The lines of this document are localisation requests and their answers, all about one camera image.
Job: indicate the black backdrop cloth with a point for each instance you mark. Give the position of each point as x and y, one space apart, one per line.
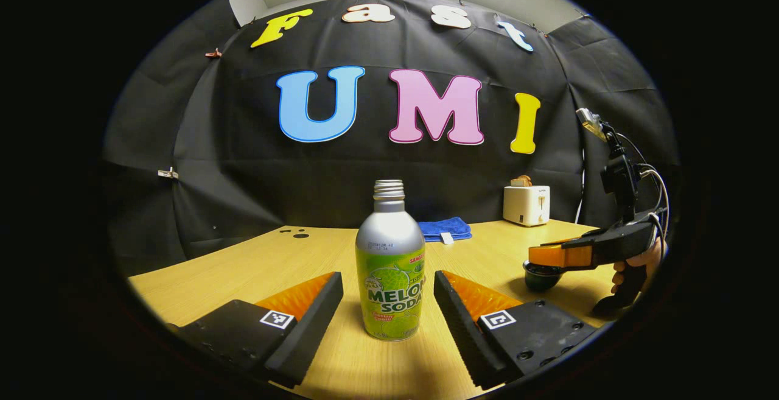
243 175

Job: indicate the brown bread slice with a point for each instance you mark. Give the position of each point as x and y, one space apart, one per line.
521 181

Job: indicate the teal white teacup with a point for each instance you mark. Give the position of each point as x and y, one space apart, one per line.
541 279

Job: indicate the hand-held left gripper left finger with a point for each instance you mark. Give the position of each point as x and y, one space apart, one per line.
313 333

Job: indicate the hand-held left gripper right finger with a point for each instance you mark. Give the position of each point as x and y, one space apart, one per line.
459 333

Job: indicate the silver green water bottle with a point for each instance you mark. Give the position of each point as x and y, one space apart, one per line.
389 235

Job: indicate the white toaster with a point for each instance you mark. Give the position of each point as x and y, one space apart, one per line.
526 205

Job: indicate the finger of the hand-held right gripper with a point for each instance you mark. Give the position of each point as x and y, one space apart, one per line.
566 242
560 256

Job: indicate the white clip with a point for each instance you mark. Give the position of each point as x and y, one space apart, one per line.
168 174

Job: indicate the copper clip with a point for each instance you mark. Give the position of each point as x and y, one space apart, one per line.
213 53

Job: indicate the blue folded towel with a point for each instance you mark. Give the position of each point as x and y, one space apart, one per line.
444 228

